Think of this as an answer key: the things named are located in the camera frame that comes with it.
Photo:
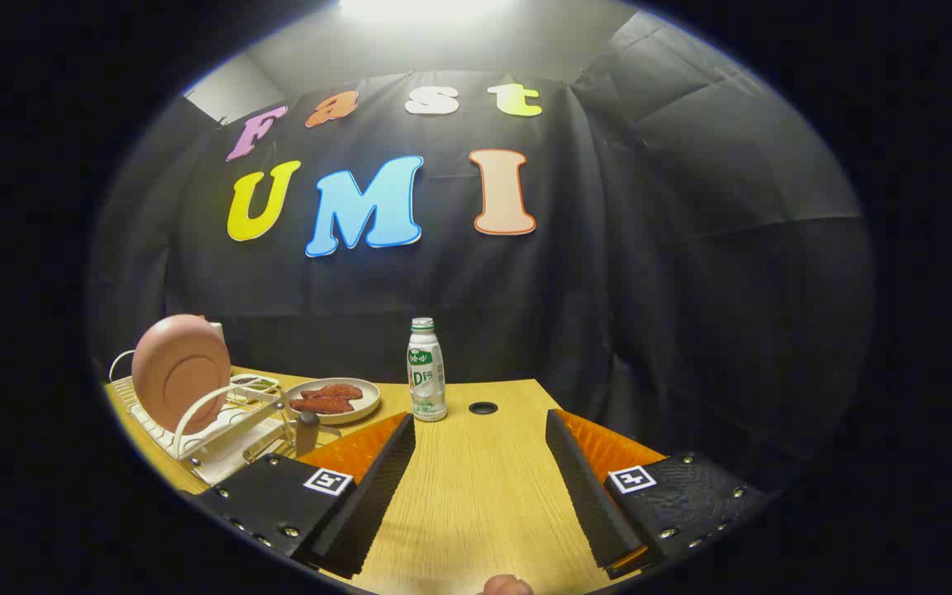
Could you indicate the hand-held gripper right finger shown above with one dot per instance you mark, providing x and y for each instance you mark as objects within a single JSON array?
[{"x": 587, "y": 487}]

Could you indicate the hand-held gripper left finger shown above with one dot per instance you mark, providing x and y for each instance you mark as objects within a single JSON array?
[{"x": 377, "y": 487}]

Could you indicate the pink plate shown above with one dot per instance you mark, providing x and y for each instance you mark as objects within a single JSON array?
[{"x": 178, "y": 372}]

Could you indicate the beige plate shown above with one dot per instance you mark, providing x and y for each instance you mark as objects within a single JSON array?
[{"x": 364, "y": 405}]

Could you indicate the white divided dish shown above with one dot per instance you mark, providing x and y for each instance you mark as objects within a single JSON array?
[{"x": 254, "y": 382}]

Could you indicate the red meat slice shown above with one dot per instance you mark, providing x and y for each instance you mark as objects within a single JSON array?
[
  {"x": 335, "y": 390},
  {"x": 319, "y": 405}
]

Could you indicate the white green drink bottle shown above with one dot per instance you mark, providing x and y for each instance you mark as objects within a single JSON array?
[{"x": 426, "y": 380}]

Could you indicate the white drip tray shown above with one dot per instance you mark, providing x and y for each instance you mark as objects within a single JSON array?
[{"x": 228, "y": 463}]

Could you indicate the black backdrop cloth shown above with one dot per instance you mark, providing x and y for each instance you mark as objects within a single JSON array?
[{"x": 608, "y": 289}]

